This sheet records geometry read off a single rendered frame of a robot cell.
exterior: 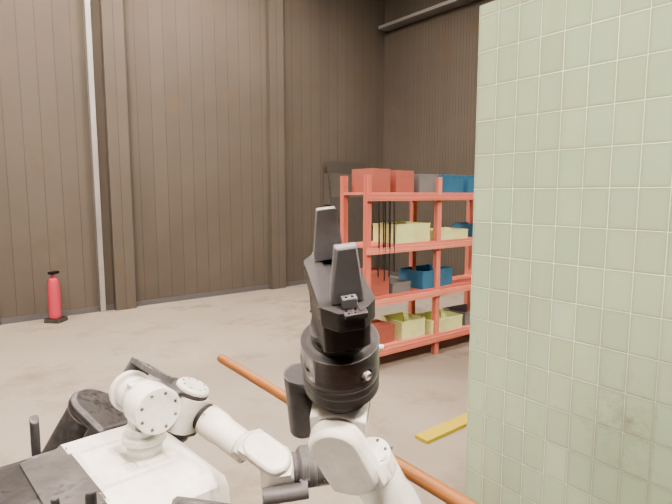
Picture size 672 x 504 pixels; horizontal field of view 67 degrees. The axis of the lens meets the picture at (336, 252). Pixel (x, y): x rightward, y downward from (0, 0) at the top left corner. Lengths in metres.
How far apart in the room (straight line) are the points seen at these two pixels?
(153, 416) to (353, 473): 0.30
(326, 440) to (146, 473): 0.30
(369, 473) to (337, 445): 0.05
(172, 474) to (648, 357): 1.72
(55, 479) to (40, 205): 7.53
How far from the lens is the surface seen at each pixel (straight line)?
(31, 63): 8.46
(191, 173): 8.89
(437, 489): 1.11
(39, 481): 0.84
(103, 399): 1.05
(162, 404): 0.78
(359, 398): 0.58
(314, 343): 0.56
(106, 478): 0.81
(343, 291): 0.48
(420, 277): 5.56
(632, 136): 2.11
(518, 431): 2.50
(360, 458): 0.62
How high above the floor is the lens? 1.78
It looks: 7 degrees down
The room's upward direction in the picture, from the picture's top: straight up
